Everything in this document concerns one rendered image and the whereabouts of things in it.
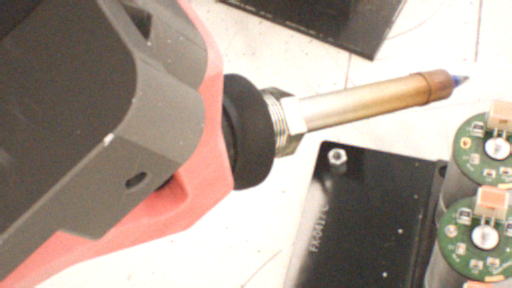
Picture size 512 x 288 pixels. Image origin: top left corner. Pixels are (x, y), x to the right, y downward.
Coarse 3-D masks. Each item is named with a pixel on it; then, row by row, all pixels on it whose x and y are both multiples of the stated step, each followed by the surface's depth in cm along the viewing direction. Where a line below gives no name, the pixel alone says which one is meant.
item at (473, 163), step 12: (468, 120) 28; (480, 120) 28; (456, 132) 28; (468, 132) 28; (480, 132) 28; (492, 132) 28; (456, 144) 28; (480, 144) 28; (456, 156) 28; (468, 156) 28; (480, 156) 27; (468, 168) 27; (480, 168) 27; (492, 168) 27; (504, 168) 27; (480, 180) 27; (492, 180) 27; (504, 180) 27
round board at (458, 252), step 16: (448, 208) 27; (464, 208) 27; (448, 224) 26; (464, 224) 26; (480, 224) 26; (496, 224) 26; (448, 240) 26; (464, 240) 26; (448, 256) 26; (464, 256) 26; (480, 256) 26; (496, 256) 26; (464, 272) 26; (480, 272) 26; (496, 272) 26
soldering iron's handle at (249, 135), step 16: (224, 80) 21; (240, 80) 20; (224, 96) 20; (240, 96) 20; (256, 96) 20; (224, 112) 20; (240, 112) 20; (256, 112) 20; (224, 128) 20; (240, 128) 20; (256, 128) 20; (272, 128) 20; (240, 144) 20; (256, 144) 20; (272, 144) 20; (240, 160) 20; (256, 160) 20; (272, 160) 20; (240, 176) 20; (256, 176) 20
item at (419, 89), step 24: (432, 72) 24; (264, 96) 21; (288, 96) 21; (312, 96) 22; (336, 96) 22; (360, 96) 23; (384, 96) 23; (408, 96) 24; (432, 96) 24; (288, 120) 21; (312, 120) 22; (336, 120) 22; (360, 120) 23; (288, 144) 21
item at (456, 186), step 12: (492, 144) 28; (504, 144) 28; (492, 156) 27; (504, 156) 27; (456, 168) 28; (444, 180) 29; (456, 180) 28; (468, 180) 27; (444, 192) 29; (456, 192) 28; (468, 192) 28; (444, 204) 30
